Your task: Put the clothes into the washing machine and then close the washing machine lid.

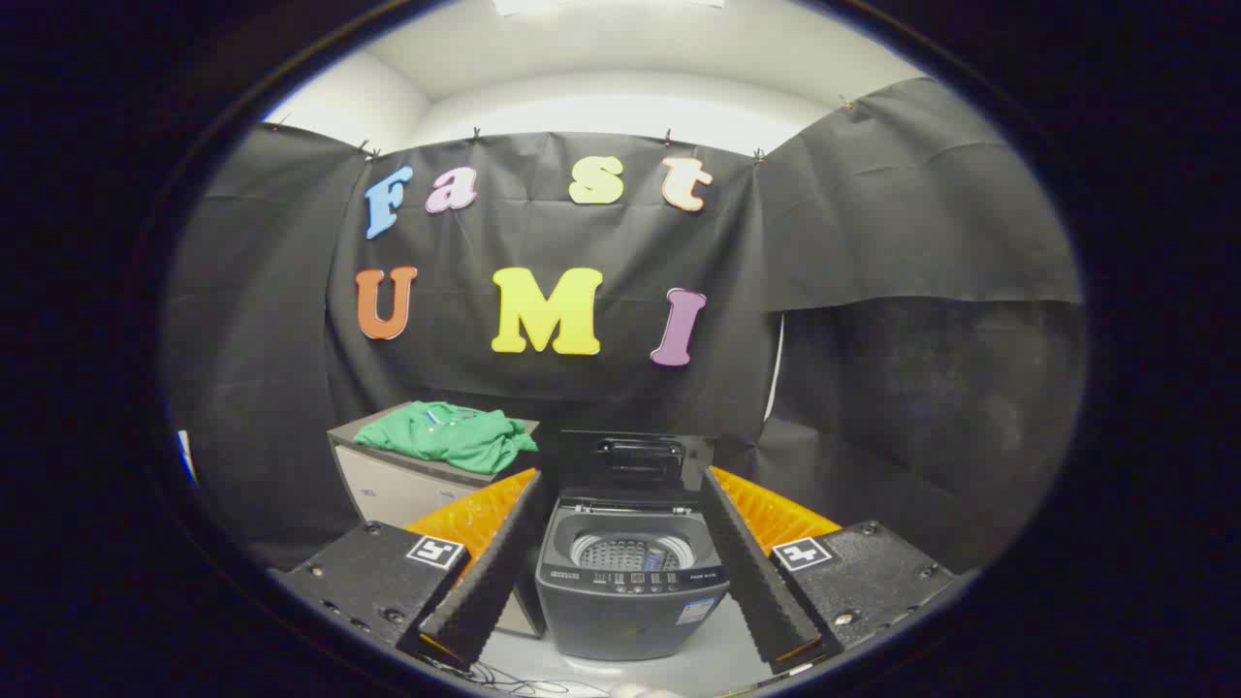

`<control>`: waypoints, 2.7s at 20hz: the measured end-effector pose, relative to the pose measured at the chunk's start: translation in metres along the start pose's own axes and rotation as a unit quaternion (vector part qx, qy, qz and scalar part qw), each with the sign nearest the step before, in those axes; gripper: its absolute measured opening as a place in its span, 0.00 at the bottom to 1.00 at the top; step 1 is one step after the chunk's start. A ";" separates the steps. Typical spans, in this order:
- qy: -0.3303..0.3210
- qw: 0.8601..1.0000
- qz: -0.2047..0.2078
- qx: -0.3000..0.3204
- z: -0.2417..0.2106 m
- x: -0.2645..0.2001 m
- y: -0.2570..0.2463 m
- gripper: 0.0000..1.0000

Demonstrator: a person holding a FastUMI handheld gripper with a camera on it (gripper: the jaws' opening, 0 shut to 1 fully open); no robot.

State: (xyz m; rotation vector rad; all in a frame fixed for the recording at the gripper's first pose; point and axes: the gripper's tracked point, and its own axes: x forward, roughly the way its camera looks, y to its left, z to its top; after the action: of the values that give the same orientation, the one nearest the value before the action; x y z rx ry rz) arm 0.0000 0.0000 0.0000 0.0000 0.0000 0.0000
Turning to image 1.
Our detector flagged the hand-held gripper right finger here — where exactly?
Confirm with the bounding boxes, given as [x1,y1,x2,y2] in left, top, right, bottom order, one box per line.
[700,465,961,677]

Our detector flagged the dark grey washing machine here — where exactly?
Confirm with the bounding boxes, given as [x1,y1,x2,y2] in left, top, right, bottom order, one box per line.
[535,490,730,662]

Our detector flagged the green shirt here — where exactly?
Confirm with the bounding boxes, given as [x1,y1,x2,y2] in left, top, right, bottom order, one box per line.
[353,400,540,476]

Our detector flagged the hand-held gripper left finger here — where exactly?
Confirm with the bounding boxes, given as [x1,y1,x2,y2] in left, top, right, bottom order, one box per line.
[274,468,556,670]

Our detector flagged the black backdrop cloth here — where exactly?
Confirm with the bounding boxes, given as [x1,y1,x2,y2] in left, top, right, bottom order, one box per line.
[163,78,1087,573]

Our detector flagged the thin black floor cables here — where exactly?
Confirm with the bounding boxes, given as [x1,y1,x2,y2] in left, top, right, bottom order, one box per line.
[427,657,612,697]

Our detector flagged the grey top cabinet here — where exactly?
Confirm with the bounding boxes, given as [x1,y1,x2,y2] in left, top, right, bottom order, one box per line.
[328,402,546,639]

